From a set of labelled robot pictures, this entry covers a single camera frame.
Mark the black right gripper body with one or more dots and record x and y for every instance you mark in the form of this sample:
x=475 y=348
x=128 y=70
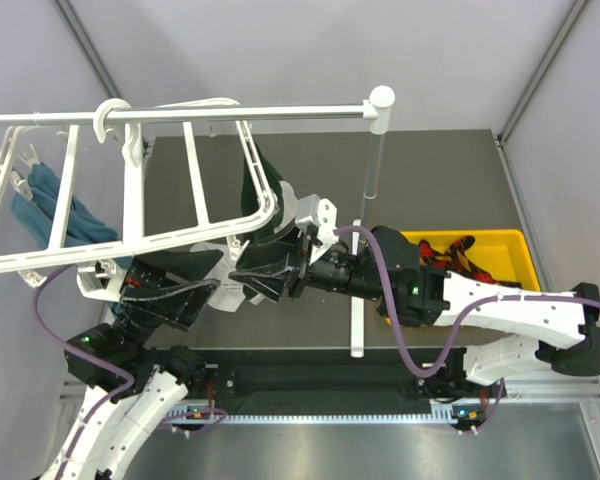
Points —
x=336 y=271

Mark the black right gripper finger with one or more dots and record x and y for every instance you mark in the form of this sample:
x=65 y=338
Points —
x=277 y=253
x=275 y=284

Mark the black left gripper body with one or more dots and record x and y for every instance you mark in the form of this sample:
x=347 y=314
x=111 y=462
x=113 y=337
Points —
x=134 y=274

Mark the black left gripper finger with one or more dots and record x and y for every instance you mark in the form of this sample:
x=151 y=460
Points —
x=184 y=269
x=175 y=307

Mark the white plastic clip hanger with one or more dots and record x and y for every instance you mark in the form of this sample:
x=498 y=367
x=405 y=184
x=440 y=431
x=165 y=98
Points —
x=134 y=240

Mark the red black argyle sock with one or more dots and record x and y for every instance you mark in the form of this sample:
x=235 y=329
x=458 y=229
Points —
x=457 y=261

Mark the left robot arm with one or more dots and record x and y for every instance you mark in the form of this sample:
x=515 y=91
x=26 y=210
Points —
x=131 y=388

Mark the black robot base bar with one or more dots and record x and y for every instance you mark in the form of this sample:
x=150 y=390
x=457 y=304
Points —
x=312 y=382

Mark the yellow plastic tray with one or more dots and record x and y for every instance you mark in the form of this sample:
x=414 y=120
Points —
x=502 y=252

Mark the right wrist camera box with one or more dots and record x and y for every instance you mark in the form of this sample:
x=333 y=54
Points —
x=317 y=216

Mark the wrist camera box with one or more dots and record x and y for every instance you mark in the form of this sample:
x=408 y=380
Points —
x=317 y=216
x=100 y=280

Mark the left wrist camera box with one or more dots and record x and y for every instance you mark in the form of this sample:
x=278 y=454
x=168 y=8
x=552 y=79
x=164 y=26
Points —
x=100 y=280

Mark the white cable duct strip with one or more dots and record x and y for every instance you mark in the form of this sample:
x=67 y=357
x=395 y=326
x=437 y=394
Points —
x=435 y=414

